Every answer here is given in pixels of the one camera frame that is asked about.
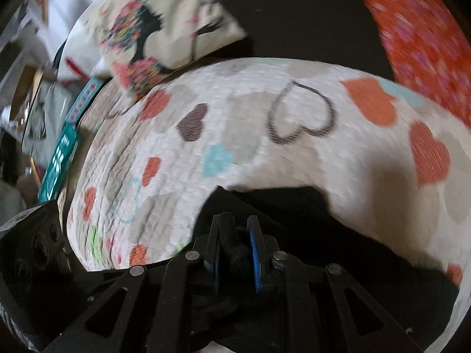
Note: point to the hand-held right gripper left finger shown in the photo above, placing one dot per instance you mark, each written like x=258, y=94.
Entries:
x=215, y=268

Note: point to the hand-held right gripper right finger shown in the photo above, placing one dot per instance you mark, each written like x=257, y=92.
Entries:
x=256, y=261

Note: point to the black pants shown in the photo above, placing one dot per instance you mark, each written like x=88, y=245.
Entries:
x=312, y=228

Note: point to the teal box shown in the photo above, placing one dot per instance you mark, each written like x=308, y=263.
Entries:
x=84, y=99
x=59, y=161

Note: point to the white heart-patterned pillow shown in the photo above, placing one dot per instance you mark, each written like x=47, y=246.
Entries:
x=257, y=147

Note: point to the grey plastic bag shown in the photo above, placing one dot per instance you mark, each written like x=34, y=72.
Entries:
x=46, y=117

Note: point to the white bag with red marks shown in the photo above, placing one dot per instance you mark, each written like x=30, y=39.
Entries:
x=79, y=55

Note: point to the cream cushion with printed figure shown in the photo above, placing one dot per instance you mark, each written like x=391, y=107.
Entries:
x=165, y=29

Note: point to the dark cloth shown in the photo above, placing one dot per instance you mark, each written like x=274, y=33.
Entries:
x=305, y=18

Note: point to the red floral cushion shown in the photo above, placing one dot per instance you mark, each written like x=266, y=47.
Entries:
x=423, y=36

